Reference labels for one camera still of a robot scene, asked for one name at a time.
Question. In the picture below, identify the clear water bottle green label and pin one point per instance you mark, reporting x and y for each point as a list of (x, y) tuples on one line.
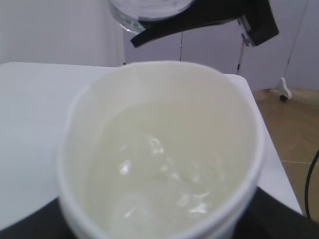
[(137, 15)]

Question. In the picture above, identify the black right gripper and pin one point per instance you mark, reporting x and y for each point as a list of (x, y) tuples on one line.
[(254, 16)]

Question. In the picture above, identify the white stand with caster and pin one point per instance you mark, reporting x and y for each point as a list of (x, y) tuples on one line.
[(282, 87)]

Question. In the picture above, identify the white paper cup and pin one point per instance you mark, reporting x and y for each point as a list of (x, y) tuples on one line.
[(159, 150)]

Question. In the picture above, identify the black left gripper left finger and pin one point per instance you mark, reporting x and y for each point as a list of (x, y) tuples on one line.
[(46, 223)]

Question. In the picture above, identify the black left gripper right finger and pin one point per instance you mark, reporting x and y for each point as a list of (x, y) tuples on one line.
[(267, 218)]

